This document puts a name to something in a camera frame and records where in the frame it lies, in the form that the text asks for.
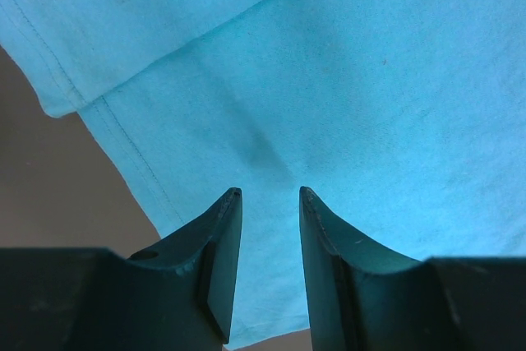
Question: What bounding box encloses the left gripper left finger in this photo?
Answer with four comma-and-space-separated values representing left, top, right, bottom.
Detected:
122, 188, 242, 344

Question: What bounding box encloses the light blue t shirt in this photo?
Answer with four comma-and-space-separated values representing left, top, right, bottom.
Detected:
1, 0, 525, 349

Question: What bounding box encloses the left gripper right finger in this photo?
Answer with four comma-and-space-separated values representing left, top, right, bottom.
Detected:
299, 187, 427, 350

